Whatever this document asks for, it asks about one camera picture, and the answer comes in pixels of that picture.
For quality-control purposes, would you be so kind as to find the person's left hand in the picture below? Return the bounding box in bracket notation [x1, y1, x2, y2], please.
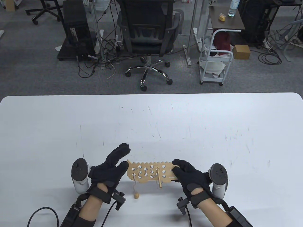
[86, 143, 131, 204]

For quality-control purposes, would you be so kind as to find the person's right hand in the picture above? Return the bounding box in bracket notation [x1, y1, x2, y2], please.
[172, 159, 227, 208]

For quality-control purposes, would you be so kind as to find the wooden crocodile lacing toy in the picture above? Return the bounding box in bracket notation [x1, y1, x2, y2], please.
[126, 160, 181, 183]

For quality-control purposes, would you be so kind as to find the cream rope with wooden needle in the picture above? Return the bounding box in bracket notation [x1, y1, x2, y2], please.
[131, 166, 166, 199]

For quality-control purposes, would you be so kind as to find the person's left forearm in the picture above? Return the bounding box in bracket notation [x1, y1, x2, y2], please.
[78, 184, 109, 227]

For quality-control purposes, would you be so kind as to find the person's right forearm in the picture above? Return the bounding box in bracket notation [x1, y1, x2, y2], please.
[193, 189, 235, 227]

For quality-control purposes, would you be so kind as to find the black grey right hand controller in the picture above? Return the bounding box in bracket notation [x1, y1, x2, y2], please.
[208, 163, 229, 199]

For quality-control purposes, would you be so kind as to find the black grey hand controller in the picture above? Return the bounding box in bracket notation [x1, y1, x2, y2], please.
[208, 163, 229, 199]
[71, 158, 91, 194]

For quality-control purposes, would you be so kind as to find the black grey left hand controller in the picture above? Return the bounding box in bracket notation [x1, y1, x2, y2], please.
[71, 158, 91, 194]

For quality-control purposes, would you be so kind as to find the black right glove sensor module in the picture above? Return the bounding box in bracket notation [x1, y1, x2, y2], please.
[176, 197, 191, 215]

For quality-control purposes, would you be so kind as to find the black glove sensor module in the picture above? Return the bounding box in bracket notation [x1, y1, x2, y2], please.
[112, 189, 126, 211]
[176, 197, 191, 215]

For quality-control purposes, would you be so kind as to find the black left glove sensor module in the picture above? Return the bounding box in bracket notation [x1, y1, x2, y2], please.
[112, 189, 126, 211]

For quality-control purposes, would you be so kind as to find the white cloth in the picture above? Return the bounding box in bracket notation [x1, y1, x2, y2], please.
[201, 59, 226, 74]

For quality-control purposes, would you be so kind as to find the white rolling cart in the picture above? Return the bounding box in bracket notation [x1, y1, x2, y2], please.
[199, 30, 234, 86]

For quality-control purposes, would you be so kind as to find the brown cardboard box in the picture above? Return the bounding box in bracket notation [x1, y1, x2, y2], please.
[232, 44, 251, 60]

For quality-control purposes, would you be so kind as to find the dark red bag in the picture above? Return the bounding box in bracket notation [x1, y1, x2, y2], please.
[213, 31, 231, 57]

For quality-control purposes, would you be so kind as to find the grey desk leg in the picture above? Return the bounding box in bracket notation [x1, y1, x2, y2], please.
[272, 19, 303, 62]

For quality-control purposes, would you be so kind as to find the black computer tower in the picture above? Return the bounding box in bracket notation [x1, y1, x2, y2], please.
[62, 0, 96, 59]

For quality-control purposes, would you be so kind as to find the black mesh office chair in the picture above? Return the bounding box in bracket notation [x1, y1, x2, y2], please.
[117, 0, 184, 92]

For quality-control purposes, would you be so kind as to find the dark brown side table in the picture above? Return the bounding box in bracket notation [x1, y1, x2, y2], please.
[208, 5, 245, 32]

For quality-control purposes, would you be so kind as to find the black equipment cabinet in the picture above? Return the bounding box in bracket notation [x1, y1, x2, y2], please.
[237, 0, 272, 46]

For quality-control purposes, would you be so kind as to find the clear plastic box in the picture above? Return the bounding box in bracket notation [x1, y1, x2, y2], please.
[94, 0, 111, 11]

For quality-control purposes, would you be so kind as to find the clear water bottle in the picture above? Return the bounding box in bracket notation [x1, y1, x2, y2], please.
[228, 0, 240, 17]

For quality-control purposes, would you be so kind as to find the black swivel chair base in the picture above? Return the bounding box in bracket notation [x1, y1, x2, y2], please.
[25, 0, 63, 25]

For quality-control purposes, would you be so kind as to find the thin black left glove cable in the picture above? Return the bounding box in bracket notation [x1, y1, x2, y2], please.
[102, 200, 119, 227]

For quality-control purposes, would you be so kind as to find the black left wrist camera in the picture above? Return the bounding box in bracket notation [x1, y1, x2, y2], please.
[60, 202, 96, 227]

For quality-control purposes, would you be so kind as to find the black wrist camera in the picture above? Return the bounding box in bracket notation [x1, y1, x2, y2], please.
[227, 206, 254, 227]
[60, 202, 96, 227]

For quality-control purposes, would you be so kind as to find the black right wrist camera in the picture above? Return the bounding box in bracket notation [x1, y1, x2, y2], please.
[227, 206, 254, 227]

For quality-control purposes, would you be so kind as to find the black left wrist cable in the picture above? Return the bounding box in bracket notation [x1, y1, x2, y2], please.
[27, 207, 59, 227]

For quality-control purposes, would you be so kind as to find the thin white floor cable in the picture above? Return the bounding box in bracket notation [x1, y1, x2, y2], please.
[107, 59, 116, 80]

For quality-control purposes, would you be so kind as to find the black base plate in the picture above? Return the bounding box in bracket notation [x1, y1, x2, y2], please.
[57, 37, 97, 62]

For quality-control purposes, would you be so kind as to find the tangle of black floor cables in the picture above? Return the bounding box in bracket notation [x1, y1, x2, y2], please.
[76, 28, 133, 78]

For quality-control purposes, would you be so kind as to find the coil of black cable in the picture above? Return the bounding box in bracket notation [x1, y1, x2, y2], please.
[258, 50, 283, 65]

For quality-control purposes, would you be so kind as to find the aluminium frame post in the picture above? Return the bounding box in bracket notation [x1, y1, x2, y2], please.
[187, 0, 199, 66]
[88, 0, 105, 70]

